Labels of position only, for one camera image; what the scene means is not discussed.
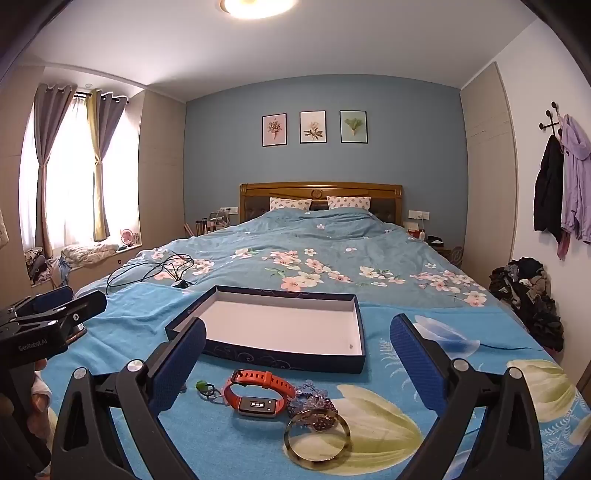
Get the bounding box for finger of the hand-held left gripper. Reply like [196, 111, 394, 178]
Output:
[9, 285, 75, 319]
[18, 291, 108, 344]

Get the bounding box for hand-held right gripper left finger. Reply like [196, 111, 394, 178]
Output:
[48, 318, 208, 480]

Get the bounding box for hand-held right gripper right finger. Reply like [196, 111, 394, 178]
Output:
[389, 314, 546, 480]

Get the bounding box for green stone black hair tie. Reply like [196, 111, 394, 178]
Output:
[195, 380, 225, 403]

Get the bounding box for orange smart watch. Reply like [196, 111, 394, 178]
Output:
[223, 369, 296, 418]

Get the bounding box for dark blue shallow box tray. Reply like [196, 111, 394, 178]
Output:
[165, 285, 367, 374]

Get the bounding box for clear crystal bead bracelet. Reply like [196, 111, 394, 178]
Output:
[288, 379, 340, 432]

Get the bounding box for tortoiseshell bangle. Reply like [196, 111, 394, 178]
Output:
[284, 408, 352, 470]

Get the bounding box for person's left hand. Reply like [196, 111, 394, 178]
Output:
[28, 357, 52, 414]

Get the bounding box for folded light bedding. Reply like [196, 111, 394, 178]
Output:
[60, 243, 118, 265]

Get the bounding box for blue tulip print blanket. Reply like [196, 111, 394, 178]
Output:
[41, 281, 591, 480]

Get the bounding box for white sheer curtain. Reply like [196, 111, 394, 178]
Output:
[18, 92, 100, 254]

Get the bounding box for pile of dark clothes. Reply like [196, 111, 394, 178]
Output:
[488, 257, 565, 354]

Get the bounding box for bedside clutter of bottles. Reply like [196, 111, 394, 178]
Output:
[193, 210, 232, 237]

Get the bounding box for floral blue duvet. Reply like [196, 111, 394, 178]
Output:
[74, 208, 504, 324]

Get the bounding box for beige wardrobe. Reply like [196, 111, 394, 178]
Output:
[139, 89, 188, 241]
[459, 61, 518, 278]

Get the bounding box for grey eyelet curtain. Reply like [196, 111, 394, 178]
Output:
[88, 89, 131, 242]
[32, 83, 78, 259]

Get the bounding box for white patterned pillow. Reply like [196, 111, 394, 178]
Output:
[269, 197, 314, 212]
[326, 196, 371, 210]

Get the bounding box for wooden headboard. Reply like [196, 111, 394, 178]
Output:
[239, 182, 403, 227]

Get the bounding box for black jacket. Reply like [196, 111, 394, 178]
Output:
[533, 135, 566, 245]

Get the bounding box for purple jacket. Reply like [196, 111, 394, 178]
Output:
[556, 115, 591, 243]

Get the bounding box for green framed leaf picture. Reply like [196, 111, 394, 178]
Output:
[340, 110, 368, 144]

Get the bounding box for pink framed flower picture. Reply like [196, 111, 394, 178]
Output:
[262, 113, 288, 147]

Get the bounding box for cream framed flower picture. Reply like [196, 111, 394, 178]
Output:
[299, 111, 327, 144]

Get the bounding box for round ceiling lamp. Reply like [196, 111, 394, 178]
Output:
[219, 0, 298, 20]

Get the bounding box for black cable bundle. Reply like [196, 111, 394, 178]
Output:
[106, 251, 195, 296]

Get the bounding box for black wall coat rack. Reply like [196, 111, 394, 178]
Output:
[538, 102, 566, 139]

